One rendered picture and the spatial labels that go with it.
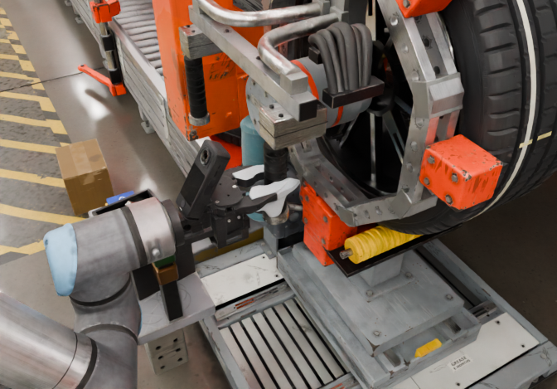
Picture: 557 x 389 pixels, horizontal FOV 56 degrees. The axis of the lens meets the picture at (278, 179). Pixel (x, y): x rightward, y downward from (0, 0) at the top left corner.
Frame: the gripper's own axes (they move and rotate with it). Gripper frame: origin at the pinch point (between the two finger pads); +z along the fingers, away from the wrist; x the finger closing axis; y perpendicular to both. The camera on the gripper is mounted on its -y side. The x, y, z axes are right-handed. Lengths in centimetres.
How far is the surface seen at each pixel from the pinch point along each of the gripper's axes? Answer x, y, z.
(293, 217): -39, 52, 24
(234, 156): -80, 56, 24
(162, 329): -10.4, 38.8, -22.6
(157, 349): -30, 72, -22
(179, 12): -60, -6, 4
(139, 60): -145, 44, 12
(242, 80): -60, 16, 20
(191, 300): -13.9, 38.0, -14.9
